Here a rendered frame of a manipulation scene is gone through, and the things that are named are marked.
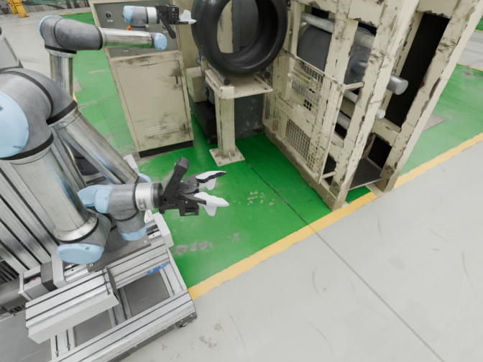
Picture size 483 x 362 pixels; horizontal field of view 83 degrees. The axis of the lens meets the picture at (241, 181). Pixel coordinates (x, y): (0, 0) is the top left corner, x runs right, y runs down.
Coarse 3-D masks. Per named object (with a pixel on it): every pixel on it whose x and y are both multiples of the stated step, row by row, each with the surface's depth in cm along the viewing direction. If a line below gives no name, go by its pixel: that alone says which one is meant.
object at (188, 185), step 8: (160, 184) 76; (184, 184) 74; (192, 184) 74; (152, 192) 71; (160, 192) 74; (176, 192) 71; (184, 192) 71; (160, 200) 74; (168, 200) 74; (176, 200) 75; (184, 200) 73; (160, 208) 75; (168, 208) 75; (176, 208) 76; (184, 208) 74; (192, 208) 75
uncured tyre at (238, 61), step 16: (208, 0) 140; (224, 0) 139; (256, 0) 170; (272, 0) 148; (192, 16) 155; (208, 16) 142; (272, 16) 175; (208, 32) 147; (256, 32) 184; (272, 32) 178; (208, 48) 153; (256, 48) 188; (272, 48) 166; (224, 64) 160; (240, 64) 188; (256, 64) 168
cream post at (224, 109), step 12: (228, 12) 178; (228, 24) 183; (228, 36) 187; (228, 48) 192; (216, 96) 219; (216, 108) 228; (228, 108) 223; (216, 120) 238; (228, 120) 230; (228, 132) 238; (228, 144) 246; (228, 156) 255
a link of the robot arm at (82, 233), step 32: (0, 96) 50; (32, 96) 56; (0, 128) 50; (32, 128) 55; (0, 160) 56; (32, 160) 59; (32, 192) 65; (64, 192) 68; (64, 224) 72; (96, 224) 79; (64, 256) 78; (96, 256) 80
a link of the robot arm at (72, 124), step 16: (48, 80) 62; (64, 96) 66; (64, 112) 66; (64, 128) 68; (80, 128) 70; (80, 144) 72; (96, 144) 74; (96, 160) 76; (112, 160) 78; (112, 176) 80; (128, 176) 83; (144, 176) 91
